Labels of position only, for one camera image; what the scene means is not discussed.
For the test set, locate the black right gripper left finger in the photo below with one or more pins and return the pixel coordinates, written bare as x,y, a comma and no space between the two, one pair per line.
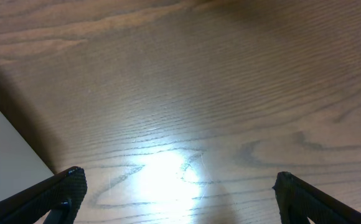
58,197

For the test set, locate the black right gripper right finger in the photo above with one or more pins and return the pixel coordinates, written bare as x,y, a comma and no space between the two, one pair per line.
300,202

